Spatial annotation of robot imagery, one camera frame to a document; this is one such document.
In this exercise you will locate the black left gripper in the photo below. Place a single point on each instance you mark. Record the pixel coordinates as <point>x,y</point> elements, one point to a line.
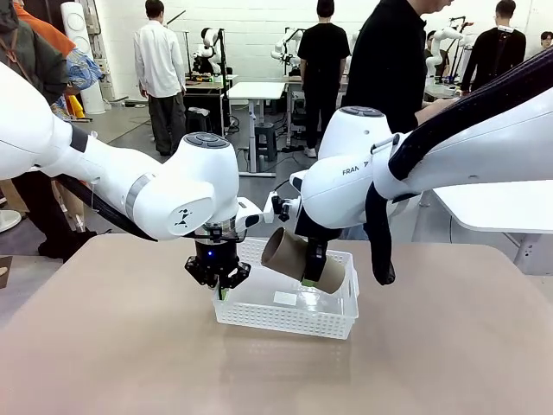
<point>214,255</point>

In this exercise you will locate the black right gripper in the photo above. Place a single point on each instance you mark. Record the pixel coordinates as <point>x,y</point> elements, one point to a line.
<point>315,235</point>

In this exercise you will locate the brown cardboard tube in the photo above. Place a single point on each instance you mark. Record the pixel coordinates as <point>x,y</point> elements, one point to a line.
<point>283,255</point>

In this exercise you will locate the white perforated plastic basket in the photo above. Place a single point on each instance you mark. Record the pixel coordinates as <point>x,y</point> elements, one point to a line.
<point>281,317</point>

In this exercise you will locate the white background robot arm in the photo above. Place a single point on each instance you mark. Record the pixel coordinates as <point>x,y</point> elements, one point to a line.
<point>283,45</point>
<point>445,36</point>
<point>207,45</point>

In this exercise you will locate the person's right forearm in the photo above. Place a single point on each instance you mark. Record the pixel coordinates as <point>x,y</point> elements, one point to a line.
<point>432,113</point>

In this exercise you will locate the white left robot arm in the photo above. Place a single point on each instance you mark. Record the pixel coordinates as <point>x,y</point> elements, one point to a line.
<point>108,190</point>

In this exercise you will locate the white sticker label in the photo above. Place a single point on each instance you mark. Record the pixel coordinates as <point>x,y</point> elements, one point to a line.
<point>284,298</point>

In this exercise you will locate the black floor power strip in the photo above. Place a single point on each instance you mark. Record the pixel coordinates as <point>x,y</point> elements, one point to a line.
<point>293,149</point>

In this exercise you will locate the grey plastic stool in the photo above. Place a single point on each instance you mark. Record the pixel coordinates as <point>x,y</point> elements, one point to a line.
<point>264,140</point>

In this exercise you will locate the dark plastic stool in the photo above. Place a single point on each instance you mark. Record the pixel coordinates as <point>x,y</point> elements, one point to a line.
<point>198,121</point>

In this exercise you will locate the grey workbench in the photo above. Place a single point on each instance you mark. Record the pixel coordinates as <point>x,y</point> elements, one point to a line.
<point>294,86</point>
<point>203,86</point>

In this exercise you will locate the white standing desk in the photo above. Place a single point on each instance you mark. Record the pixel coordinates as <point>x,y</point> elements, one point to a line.
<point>255,90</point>

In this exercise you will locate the white side table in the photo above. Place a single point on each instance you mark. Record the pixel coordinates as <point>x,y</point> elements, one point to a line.
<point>497,207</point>

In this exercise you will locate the person in black clothes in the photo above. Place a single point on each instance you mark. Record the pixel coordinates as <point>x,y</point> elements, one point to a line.
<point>324,65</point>

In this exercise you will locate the brown board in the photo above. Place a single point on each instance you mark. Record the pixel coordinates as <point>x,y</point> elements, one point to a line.
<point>5,272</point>

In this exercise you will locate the round white stand base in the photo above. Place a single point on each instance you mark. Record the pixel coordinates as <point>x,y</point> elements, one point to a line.
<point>8,220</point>

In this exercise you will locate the person in white shirt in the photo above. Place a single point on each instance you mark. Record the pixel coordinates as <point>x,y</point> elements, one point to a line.
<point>157,65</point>

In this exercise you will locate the yellow garment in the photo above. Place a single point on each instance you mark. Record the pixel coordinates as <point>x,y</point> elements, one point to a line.
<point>75,108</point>

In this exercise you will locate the person in black shirt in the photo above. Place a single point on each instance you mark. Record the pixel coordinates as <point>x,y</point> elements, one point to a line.
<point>389,65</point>

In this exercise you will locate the white tower fan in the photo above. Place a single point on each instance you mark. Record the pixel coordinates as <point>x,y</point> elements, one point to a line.
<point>84,52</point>

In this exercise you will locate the mannequin with green jacket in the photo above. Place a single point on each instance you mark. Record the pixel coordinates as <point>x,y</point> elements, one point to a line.
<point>39,56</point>

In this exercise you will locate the person in black sweater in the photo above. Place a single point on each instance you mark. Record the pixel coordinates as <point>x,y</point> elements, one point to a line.
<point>497,52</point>

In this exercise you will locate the mannequin with orange top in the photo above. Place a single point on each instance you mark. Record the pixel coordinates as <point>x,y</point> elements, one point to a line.
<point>47,36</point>

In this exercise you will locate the seated person in beige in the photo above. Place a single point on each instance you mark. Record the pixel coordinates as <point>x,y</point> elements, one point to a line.
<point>546,43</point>

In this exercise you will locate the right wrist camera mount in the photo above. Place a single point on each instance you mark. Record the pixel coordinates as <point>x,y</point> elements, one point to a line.
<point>273,207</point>

